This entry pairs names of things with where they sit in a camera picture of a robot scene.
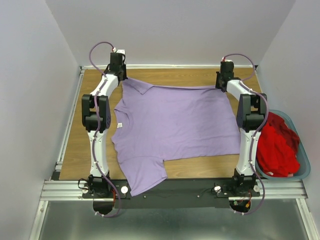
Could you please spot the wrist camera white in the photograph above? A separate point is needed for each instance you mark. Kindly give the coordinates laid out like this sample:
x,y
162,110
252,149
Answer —
x,y
121,51
225,59

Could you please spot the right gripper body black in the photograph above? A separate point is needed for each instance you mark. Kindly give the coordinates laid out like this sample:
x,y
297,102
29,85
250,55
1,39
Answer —
x,y
218,77

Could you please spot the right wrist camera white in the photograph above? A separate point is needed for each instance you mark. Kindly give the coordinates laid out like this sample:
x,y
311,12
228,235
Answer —
x,y
225,59

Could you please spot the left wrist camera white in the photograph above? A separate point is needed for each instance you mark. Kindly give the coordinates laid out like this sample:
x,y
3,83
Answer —
x,y
121,51

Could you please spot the dark red t shirt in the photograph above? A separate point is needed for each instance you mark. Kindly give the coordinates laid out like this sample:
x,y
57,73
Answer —
x,y
281,128

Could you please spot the purple t shirt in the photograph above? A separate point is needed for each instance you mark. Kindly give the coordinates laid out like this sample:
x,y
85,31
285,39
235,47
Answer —
x,y
164,123

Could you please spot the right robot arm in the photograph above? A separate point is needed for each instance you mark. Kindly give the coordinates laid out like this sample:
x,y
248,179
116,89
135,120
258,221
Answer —
x,y
251,116

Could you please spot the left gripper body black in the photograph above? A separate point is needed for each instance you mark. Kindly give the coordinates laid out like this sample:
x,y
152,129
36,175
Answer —
x,y
122,69

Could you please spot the teal plastic basket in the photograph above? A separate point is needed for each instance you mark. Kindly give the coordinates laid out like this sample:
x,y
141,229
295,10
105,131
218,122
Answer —
x,y
302,157

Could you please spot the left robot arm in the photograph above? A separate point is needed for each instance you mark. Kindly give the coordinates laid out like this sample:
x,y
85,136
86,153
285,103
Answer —
x,y
96,118

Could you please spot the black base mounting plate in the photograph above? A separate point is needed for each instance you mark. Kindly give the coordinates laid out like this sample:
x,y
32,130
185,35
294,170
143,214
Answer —
x,y
170,194

